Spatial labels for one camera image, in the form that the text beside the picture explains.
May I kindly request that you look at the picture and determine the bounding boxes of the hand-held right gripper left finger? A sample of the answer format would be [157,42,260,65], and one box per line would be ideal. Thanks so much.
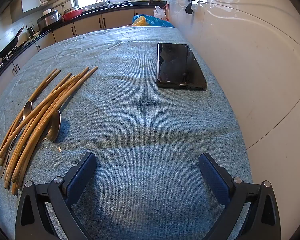
[15,152,98,240]

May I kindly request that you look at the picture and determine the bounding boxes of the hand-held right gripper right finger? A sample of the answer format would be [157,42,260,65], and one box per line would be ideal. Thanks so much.
[199,152,282,240]

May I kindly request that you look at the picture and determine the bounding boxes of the small metal spoon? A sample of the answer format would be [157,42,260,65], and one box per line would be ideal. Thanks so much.
[0,101,33,178]

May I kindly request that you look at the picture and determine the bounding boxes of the bundle of wooden chopsticks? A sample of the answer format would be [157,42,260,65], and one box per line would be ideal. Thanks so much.
[0,66,98,195]

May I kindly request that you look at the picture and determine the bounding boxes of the large metal spoon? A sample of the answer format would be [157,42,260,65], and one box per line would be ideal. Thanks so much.
[15,109,62,190]

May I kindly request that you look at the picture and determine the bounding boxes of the blue-grey tablecloth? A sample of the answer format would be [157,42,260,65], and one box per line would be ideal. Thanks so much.
[0,26,253,240]

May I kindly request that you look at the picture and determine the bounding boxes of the black wok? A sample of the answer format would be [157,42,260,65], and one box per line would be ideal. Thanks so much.
[0,26,25,58]

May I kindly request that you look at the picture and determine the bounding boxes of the black smartphone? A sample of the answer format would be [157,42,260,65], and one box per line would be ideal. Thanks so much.
[157,42,207,90]

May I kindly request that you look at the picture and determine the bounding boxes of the silver rice cooker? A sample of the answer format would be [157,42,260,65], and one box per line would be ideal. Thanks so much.
[37,9,62,30]

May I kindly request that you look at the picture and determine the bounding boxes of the red plastic basin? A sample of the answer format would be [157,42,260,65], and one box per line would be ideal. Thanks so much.
[62,9,83,22]

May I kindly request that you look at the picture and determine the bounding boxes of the beige base cabinets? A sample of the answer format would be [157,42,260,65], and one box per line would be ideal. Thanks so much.
[0,7,165,103]

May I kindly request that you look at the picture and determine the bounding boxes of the black kitchen countertop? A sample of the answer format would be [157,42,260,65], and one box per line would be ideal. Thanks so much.
[0,0,169,85]

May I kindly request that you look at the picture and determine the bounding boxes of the yellow plastic bag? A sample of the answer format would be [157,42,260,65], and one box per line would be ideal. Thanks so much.
[133,16,149,27]

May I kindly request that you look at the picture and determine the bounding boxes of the blue plastic bag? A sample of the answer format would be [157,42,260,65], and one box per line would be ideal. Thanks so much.
[132,15,175,28]

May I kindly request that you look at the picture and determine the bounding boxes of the white plastic bag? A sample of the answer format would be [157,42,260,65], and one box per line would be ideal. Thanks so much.
[154,6,167,20]

